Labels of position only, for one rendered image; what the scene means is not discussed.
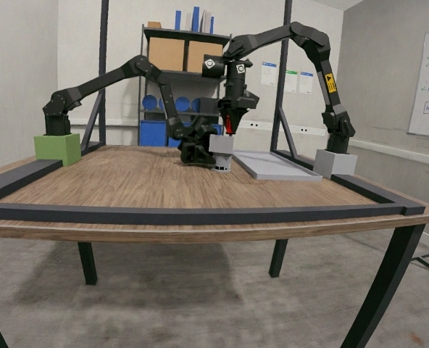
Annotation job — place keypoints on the white bracket with holes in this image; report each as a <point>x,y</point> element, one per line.
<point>221,144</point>

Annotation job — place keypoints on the white shallow tray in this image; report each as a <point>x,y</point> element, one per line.
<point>270,166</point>

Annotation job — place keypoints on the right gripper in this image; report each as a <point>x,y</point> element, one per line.
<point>200,154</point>

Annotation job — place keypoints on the grey cylinder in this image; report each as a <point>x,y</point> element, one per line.
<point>223,162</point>

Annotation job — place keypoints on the red screwdriver handle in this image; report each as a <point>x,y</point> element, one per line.
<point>229,131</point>

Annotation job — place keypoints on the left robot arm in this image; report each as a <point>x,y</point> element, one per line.
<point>316,45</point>

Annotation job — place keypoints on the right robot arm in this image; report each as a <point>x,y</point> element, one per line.
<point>67,99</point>

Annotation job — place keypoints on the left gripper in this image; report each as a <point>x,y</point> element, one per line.
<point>234,88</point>

